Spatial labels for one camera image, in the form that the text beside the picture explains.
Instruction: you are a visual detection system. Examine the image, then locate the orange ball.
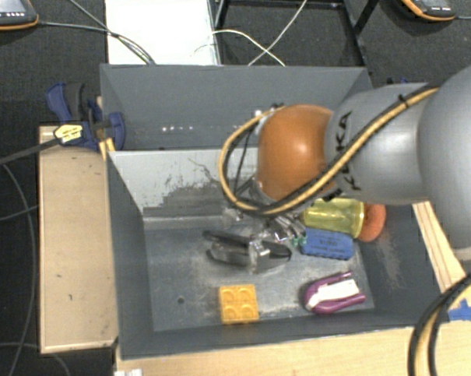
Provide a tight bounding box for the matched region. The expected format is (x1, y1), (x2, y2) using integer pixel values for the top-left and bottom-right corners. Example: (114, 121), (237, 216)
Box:
(356, 202), (389, 244)

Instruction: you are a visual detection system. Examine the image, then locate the purple and white stapler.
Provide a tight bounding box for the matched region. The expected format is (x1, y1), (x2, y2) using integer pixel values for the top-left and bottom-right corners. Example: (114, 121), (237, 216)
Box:
(301, 270), (368, 317)

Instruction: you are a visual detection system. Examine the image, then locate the yellow toy brick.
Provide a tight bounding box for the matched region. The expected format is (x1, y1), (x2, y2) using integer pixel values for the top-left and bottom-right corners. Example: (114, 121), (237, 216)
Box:
(218, 283), (262, 326)

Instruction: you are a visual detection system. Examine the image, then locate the grey metal bin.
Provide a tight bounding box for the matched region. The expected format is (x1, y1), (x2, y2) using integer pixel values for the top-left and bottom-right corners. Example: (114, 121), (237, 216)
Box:
(98, 48), (446, 361)

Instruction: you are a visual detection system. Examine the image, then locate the blue sponge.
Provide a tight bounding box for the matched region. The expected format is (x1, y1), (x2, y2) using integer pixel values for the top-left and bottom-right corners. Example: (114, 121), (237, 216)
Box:
(298, 225), (357, 264)

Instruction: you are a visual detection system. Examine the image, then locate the pale wood board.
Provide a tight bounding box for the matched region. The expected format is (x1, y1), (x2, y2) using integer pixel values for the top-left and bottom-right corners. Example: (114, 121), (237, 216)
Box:
(30, 121), (121, 355)

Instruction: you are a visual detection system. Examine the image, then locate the clear yellow plastic cup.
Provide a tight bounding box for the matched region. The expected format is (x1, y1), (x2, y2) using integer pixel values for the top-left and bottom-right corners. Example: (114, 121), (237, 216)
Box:
(301, 196), (367, 242)

